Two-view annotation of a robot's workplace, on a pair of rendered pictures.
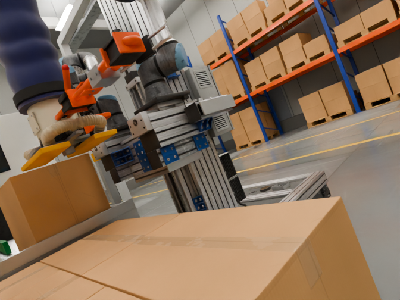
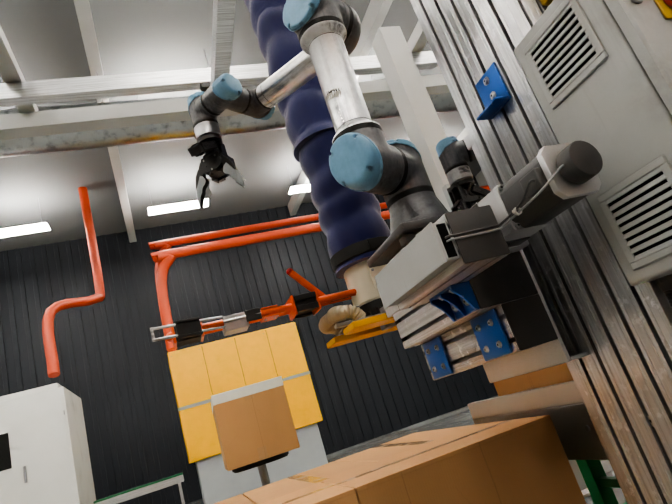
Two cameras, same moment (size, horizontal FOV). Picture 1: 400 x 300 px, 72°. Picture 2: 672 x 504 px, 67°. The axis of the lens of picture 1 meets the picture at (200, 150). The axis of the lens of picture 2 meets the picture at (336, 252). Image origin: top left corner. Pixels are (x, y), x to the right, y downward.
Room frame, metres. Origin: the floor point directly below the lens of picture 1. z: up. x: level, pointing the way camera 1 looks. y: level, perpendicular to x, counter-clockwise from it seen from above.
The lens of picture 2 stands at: (1.66, -1.05, 0.71)
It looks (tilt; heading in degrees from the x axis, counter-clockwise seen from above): 17 degrees up; 112
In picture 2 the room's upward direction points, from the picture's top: 18 degrees counter-clockwise
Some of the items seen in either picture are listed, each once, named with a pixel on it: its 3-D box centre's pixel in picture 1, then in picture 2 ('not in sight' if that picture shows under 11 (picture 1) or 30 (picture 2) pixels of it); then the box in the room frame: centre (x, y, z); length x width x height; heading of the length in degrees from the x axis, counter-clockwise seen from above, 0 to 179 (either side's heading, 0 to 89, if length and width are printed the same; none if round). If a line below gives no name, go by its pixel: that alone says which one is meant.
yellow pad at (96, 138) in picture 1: (88, 141); (397, 310); (1.20, 0.43, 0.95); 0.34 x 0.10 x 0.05; 44
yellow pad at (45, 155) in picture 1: (42, 153); (375, 326); (1.06, 0.57, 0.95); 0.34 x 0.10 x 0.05; 44
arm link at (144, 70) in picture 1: (150, 70); (398, 172); (1.42, 0.08, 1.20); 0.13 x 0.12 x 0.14; 75
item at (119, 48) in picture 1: (122, 50); (187, 333); (0.69, 0.09, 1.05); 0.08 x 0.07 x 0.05; 44
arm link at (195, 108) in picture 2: not in sight; (203, 112); (0.93, 0.09, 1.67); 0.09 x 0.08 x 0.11; 165
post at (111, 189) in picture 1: (120, 211); not in sight; (2.17, 0.76, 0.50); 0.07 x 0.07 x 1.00; 42
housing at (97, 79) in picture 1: (103, 75); (234, 323); (0.79, 0.18, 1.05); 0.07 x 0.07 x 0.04; 44
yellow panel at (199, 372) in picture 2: not in sight; (248, 411); (-3.80, 6.44, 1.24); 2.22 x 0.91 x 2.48; 44
